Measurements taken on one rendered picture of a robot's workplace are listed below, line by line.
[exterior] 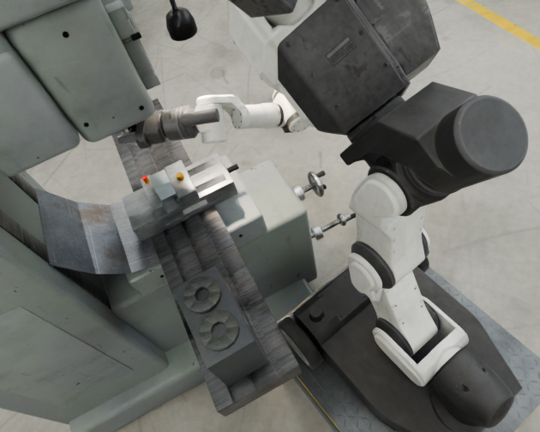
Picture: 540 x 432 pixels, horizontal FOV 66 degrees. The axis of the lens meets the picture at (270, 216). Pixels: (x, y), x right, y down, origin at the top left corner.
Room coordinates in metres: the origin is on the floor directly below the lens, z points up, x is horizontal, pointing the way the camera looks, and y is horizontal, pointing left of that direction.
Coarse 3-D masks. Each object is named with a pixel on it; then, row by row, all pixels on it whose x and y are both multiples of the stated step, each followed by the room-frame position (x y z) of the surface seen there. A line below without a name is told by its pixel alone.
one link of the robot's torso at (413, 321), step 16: (352, 256) 0.46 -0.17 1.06; (352, 272) 0.44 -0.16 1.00; (368, 272) 0.41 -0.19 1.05; (368, 288) 0.39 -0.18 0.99; (400, 288) 0.41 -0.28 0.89; (416, 288) 0.41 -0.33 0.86; (384, 304) 0.40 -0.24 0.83; (400, 304) 0.38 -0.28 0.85; (416, 304) 0.38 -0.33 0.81; (384, 320) 0.38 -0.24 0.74; (400, 320) 0.35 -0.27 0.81; (416, 320) 0.35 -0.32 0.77; (432, 320) 0.34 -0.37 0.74; (400, 336) 0.32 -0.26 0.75; (416, 336) 0.31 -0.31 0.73; (432, 336) 0.31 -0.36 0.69
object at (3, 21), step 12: (0, 0) 0.80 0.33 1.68; (12, 0) 0.80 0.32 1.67; (24, 0) 0.81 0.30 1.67; (36, 0) 0.81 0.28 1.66; (48, 0) 0.82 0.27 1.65; (60, 0) 0.82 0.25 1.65; (72, 0) 0.83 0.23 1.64; (0, 12) 0.80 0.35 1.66; (12, 12) 0.80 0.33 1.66; (24, 12) 0.81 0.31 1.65; (36, 12) 0.81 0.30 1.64; (0, 24) 0.80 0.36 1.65; (12, 24) 0.80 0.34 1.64
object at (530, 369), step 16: (432, 272) 0.62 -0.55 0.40; (320, 288) 0.69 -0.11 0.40; (448, 288) 0.53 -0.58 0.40; (464, 304) 0.46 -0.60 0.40; (480, 320) 0.39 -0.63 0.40; (496, 336) 0.32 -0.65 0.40; (512, 336) 0.30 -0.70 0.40; (512, 352) 0.25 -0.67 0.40; (528, 352) 0.24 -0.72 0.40; (304, 368) 0.40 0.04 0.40; (320, 368) 0.39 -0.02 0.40; (512, 368) 0.21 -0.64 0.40; (528, 368) 0.19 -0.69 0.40; (304, 384) 0.35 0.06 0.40; (320, 384) 0.33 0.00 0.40; (336, 384) 0.32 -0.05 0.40; (528, 384) 0.15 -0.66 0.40; (320, 400) 0.28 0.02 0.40; (336, 400) 0.27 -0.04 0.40; (352, 400) 0.25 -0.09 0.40; (528, 400) 0.10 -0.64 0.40; (336, 416) 0.22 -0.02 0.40; (352, 416) 0.21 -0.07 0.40; (368, 416) 0.19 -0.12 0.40; (512, 416) 0.07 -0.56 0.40; (528, 416) 0.06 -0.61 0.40
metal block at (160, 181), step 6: (156, 174) 0.92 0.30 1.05; (162, 174) 0.92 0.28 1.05; (156, 180) 0.90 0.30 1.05; (162, 180) 0.89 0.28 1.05; (168, 180) 0.89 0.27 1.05; (156, 186) 0.88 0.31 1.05; (162, 186) 0.87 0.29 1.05; (168, 186) 0.88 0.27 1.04; (156, 192) 0.87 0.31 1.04; (162, 192) 0.87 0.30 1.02; (168, 192) 0.87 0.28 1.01; (174, 192) 0.88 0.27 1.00; (162, 198) 0.87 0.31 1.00
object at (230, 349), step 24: (192, 288) 0.47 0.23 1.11; (216, 288) 0.46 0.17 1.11; (192, 312) 0.42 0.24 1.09; (216, 312) 0.40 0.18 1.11; (240, 312) 0.39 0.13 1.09; (216, 336) 0.35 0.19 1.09; (240, 336) 0.33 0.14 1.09; (216, 360) 0.30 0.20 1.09; (240, 360) 0.30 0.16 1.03; (264, 360) 0.31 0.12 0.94
